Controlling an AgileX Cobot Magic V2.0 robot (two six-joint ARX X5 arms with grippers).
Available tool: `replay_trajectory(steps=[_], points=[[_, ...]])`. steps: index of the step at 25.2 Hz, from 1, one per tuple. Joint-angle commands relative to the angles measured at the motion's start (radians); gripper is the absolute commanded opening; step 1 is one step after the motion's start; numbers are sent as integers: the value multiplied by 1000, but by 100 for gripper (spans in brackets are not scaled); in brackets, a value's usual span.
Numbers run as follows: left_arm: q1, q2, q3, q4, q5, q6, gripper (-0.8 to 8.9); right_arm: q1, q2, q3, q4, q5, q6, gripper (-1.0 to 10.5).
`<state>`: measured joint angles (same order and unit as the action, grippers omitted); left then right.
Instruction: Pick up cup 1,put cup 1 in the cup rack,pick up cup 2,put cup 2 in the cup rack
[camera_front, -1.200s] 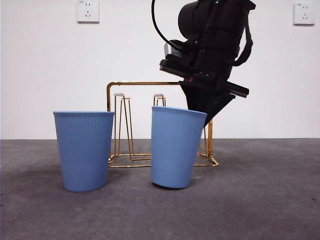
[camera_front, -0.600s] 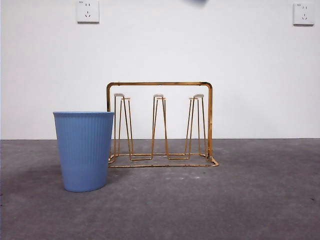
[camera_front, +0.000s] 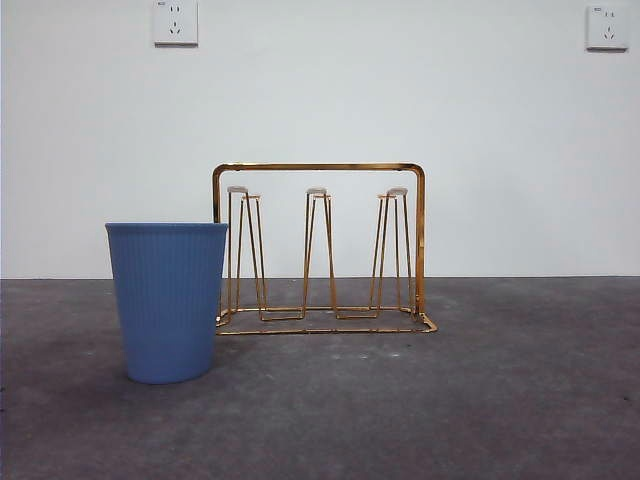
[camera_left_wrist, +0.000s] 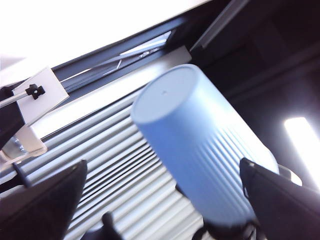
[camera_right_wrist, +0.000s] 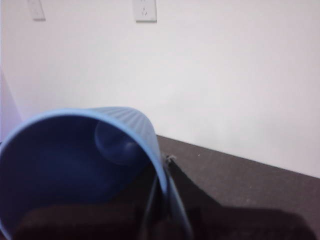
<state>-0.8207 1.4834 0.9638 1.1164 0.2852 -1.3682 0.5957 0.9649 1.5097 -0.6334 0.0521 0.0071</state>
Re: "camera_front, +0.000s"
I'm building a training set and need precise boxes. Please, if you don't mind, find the blue ribbed plastic cup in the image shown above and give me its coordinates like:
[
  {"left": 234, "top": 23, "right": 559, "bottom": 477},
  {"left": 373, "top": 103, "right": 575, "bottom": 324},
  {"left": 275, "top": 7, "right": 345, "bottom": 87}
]
[{"left": 104, "top": 222, "right": 230, "bottom": 385}]

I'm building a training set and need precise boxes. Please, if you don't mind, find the gold wire cup rack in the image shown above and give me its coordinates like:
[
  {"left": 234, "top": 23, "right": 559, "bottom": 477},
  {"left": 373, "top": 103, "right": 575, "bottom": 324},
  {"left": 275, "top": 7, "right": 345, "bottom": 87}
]
[{"left": 211, "top": 161, "right": 440, "bottom": 337}]

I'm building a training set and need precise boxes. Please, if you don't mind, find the white wall socket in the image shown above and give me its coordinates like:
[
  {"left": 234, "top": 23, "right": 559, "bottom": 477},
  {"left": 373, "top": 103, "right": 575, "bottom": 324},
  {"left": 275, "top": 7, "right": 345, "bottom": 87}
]
[
  {"left": 585, "top": 4, "right": 630, "bottom": 52},
  {"left": 153, "top": 0, "right": 200, "bottom": 49}
]

